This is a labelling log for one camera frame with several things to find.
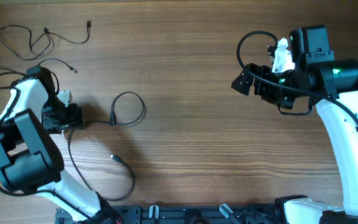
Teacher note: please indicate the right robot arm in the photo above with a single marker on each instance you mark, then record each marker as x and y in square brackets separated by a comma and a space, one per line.
[303, 65]

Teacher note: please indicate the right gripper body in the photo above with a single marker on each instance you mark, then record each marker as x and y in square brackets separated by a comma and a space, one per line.
[281, 96]

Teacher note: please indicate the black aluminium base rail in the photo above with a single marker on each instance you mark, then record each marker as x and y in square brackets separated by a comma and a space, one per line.
[197, 214]

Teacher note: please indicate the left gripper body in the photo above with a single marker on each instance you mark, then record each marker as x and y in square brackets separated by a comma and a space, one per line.
[56, 114]

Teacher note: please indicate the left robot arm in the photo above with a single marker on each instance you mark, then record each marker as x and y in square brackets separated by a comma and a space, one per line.
[30, 161]

